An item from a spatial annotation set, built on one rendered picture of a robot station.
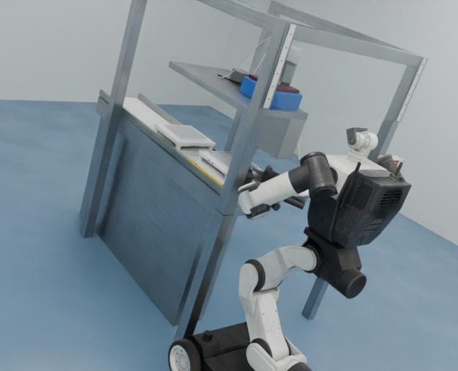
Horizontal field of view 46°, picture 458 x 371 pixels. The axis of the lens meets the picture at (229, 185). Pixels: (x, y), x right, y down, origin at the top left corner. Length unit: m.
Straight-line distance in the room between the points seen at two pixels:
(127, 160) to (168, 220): 0.53
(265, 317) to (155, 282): 0.79
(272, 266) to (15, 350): 1.19
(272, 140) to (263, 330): 0.85
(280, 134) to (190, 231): 0.68
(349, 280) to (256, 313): 0.55
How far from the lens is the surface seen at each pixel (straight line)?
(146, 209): 3.06
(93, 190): 3.37
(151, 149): 2.92
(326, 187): 1.89
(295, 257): 2.23
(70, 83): 5.93
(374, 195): 1.96
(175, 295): 2.90
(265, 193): 1.97
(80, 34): 5.82
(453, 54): 5.66
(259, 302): 2.48
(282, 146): 2.49
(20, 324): 2.80
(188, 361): 2.59
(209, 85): 2.46
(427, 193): 5.73
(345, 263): 2.14
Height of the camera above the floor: 1.78
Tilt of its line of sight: 21 degrees down
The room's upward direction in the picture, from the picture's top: 18 degrees clockwise
